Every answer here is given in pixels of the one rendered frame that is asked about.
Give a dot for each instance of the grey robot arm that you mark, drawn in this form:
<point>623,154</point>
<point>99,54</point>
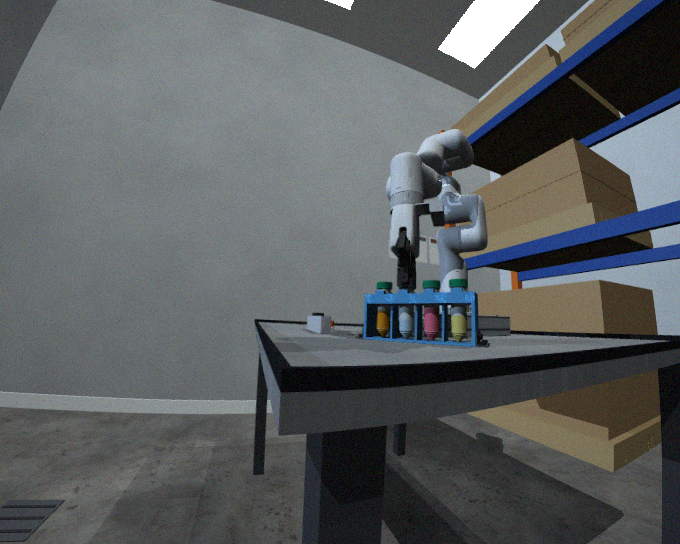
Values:
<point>451,207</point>

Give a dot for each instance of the black table edge trim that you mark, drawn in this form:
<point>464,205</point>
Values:
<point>335,378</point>

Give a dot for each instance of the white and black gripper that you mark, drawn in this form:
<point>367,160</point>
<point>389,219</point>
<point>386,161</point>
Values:
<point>405,228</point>

